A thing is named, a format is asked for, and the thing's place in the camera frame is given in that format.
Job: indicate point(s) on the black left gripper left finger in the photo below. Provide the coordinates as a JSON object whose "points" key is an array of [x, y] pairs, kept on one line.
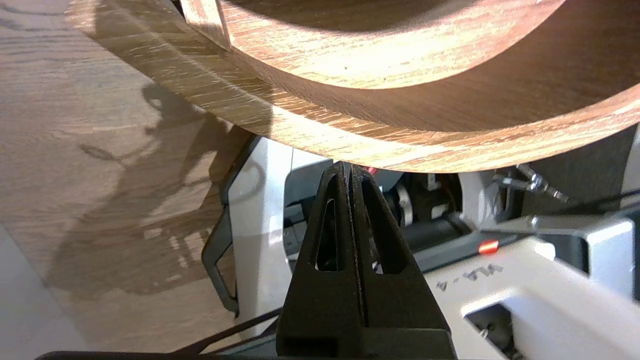
{"points": [[325, 310]]}

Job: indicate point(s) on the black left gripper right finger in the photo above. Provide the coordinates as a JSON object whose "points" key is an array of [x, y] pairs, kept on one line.
{"points": [[410, 315]]}

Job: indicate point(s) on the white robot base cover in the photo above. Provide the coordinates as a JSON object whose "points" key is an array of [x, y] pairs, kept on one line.
{"points": [[550, 280]]}

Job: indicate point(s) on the grey fabric bed base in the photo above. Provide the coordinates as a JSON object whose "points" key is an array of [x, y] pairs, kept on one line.
{"points": [[590, 175]]}

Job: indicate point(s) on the round wooden bedside table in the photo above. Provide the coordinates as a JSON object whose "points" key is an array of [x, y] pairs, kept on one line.
{"points": [[350, 60]]}

